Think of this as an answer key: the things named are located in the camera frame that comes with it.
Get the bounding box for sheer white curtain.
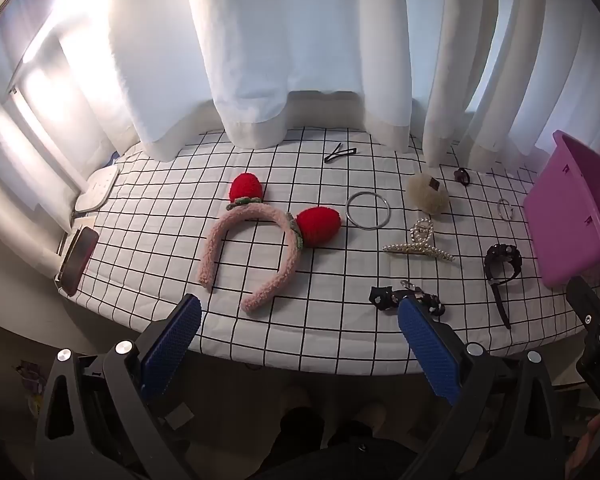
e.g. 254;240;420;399
0;10;131;201

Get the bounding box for beige fluffy hair clip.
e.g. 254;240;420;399
406;172;451;216

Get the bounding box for silver bangle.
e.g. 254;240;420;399
345;191;392;231

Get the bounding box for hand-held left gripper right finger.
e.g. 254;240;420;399
397;295;563;480

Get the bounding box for pink plastic basket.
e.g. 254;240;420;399
522;130;600;288

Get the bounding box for dark smartphone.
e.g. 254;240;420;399
55;226;100;296

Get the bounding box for black triangle hair clip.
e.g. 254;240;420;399
323;143;357;164

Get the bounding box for checkered bed sheet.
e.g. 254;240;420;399
55;127;600;376

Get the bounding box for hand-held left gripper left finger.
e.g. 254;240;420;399
35;292;203;480

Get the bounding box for black bow clip white flowers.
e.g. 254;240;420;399
370;280;446;317

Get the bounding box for white rounded device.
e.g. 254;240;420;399
75;166;120;212

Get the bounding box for black wristwatch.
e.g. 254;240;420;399
484;243;523;330

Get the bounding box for pearl claw hair clip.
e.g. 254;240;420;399
382;216;456;263

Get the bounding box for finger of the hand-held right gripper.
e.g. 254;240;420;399
567;276;600;342

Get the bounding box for person's legs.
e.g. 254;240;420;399
265;385;431;480

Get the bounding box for pink fluffy strawberry headband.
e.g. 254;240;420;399
197;172;342;312

